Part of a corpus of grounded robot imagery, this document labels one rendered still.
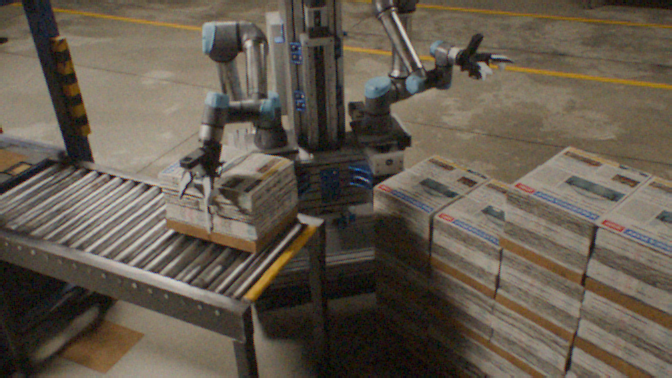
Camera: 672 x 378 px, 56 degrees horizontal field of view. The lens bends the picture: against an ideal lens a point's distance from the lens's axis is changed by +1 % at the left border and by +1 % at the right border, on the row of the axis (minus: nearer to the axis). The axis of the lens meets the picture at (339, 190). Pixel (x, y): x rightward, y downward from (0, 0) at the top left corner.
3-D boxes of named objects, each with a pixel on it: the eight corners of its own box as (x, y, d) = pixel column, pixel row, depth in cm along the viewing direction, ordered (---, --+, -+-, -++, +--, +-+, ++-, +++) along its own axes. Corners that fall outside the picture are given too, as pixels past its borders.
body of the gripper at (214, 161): (221, 180, 207) (228, 144, 206) (205, 178, 199) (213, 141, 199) (202, 176, 210) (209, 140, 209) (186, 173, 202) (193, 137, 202)
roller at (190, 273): (261, 215, 238) (252, 206, 238) (184, 290, 202) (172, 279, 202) (255, 221, 241) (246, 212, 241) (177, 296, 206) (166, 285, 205)
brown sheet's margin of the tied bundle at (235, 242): (298, 215, 232) (298, 205, 230) (256, 253, 210) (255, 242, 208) (261, 206, 238) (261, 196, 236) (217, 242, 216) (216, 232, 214)
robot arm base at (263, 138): (252, 136, 287) (250, 116, 282) (285, 132, 289) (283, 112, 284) (255, 151, 274) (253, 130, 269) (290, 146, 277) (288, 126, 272)
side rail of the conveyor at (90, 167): (327, 245, 237) (325, 218, 231) (320, 253, 233) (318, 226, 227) (64, 176, 289) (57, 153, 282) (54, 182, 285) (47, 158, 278)
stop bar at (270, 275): (318, 230, 225) (317, 225, 224) (252, 305, 192) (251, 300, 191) (310, 228, 226) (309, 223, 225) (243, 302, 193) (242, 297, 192)
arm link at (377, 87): (359, 108, 286) (358, 79, 279) (381, 100, 293) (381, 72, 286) (376, 116, 278) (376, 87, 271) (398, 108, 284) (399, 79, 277)
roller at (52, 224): (127, 186, 265) (125, 176, 262) (36, 248, 229) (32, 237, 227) (118, 184, 267) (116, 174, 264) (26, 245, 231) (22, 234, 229)
